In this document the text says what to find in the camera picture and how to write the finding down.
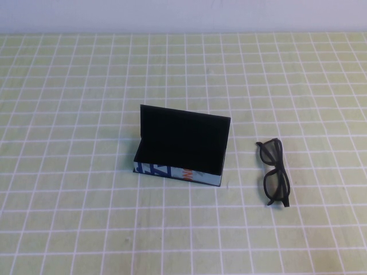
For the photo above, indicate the black glasses case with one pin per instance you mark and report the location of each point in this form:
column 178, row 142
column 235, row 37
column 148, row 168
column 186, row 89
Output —
column 183, row 137

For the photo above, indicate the black framed glasses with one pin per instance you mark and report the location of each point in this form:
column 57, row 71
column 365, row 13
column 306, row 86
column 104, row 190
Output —
column 279, row 169

